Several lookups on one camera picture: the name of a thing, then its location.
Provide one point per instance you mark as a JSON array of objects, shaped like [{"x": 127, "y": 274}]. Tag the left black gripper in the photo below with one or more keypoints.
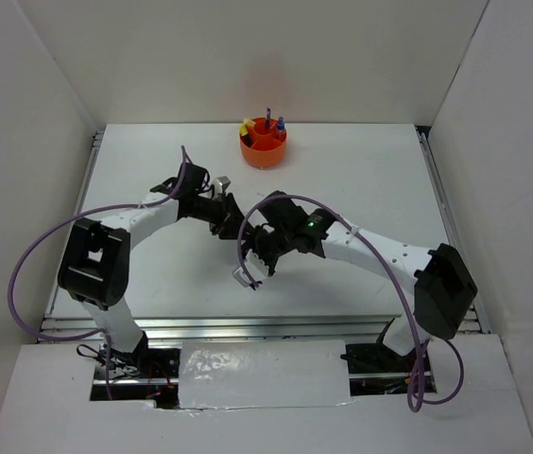
[{"x": 230, "y": 218}]

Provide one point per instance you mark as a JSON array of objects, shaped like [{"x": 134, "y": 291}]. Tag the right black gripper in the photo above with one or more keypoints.
[{"x": 257, "y": 234}]

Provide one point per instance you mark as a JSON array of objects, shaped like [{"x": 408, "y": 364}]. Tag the clear blue spray bottle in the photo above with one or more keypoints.
[{"x": 280, "y": 132}]

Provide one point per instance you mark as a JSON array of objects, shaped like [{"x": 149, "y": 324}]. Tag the yellow black highlighter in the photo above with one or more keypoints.
[{"x": 245, "y": 136}]

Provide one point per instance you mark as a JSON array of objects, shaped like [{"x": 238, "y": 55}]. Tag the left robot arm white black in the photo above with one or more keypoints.
[{"x": 95, "y": 266}]

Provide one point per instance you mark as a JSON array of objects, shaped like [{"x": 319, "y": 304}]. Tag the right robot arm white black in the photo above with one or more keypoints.
[{"x": 434, "y": 286}]

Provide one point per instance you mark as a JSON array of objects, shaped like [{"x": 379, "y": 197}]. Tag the orange round compartment container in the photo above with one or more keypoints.
[{"x": 266, "y": 151}]

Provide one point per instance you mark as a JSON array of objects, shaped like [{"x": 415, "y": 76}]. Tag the white foil cover plate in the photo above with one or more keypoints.
[{"x": 263, "y": 374}]

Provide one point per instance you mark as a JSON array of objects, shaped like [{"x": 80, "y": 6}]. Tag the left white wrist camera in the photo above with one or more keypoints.
[{"x": 220, "y": 185}]

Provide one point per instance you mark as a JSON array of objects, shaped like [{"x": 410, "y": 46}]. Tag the aluminium front rail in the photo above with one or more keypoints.
[{"x": 264, "y": 327}]

